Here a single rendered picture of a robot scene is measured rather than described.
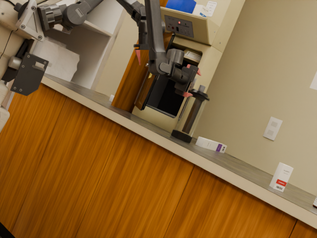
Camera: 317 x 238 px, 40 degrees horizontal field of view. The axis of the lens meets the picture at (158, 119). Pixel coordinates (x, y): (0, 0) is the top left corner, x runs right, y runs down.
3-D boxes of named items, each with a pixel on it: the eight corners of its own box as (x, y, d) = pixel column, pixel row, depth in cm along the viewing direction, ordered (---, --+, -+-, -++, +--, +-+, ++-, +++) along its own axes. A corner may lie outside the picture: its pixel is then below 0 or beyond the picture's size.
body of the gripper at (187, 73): (196, 71, 192) (186, 65, 186) (187, 92, 192) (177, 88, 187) (185, 67, 196) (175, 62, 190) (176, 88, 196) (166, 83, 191)
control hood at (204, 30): (165, 32, 234) (172, 14, 233) (212, 46, 213) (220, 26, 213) (151, 24, 225) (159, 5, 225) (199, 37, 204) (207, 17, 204)
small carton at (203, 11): (198, 20, 218) (203, 8, 218) (204, 21, 214) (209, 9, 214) (191, 15, 215) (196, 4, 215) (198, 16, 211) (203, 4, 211)
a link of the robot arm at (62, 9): (49, 9, 163) (54, 6, 158) (74, 3, 168) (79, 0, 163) (57, 33, 165) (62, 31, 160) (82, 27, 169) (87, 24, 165)
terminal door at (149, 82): (135, 105, 235) (164, 35, 233) (142, 111, 205) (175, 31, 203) (134, 104, 235) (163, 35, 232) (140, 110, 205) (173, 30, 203)
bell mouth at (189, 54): (190, 63, 243) (194, 54, 243) (215, 72, 232) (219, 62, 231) (171, 53, 229) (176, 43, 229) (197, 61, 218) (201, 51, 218)
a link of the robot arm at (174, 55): (148, 71, 186) (158, 69, 178) (154, 45, 187) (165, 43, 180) (171, 79, 192) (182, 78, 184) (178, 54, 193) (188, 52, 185)
